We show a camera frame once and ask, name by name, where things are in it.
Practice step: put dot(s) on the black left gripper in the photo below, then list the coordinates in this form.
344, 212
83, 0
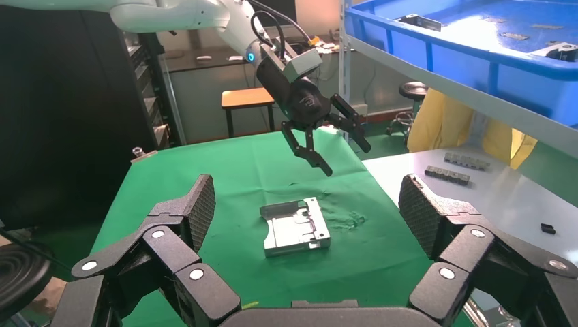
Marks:
298, 101

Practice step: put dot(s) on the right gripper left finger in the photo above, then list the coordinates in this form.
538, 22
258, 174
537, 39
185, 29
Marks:
171, 266

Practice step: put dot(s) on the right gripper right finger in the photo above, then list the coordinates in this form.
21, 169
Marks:
474, 262

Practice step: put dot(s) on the stamped sheet metal bracket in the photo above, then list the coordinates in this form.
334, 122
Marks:
296, 230
420, 21
557, 50

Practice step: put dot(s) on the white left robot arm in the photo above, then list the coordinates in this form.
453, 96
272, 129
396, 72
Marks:
171, 13

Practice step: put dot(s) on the tiny black plastic part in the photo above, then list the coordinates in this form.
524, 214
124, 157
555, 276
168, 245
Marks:
548, 229

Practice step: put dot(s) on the green table cloth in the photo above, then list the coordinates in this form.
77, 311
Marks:
253, 180

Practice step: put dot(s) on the black round stool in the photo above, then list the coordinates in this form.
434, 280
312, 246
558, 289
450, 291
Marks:
413, 90

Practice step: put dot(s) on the wooden top small table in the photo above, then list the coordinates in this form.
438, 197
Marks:
246, 97

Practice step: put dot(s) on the black monitor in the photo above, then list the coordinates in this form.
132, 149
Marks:
282, 11

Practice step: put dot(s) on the black ribbed round object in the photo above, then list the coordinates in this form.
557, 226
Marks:
20, 275

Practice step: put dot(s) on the dark background desk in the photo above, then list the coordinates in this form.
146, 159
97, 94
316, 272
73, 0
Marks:
203, 61

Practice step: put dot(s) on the black cabinet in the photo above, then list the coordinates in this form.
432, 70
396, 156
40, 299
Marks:
67, 113

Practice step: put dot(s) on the blue plastic bin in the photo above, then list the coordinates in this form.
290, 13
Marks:
519, 81

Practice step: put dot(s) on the grey tape strip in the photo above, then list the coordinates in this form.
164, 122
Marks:
547, 26
493, 20
515, 36

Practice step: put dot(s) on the white rack upright post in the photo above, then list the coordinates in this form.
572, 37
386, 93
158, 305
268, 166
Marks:
345, 67

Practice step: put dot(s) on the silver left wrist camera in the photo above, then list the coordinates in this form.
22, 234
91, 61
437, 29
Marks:
302, 63

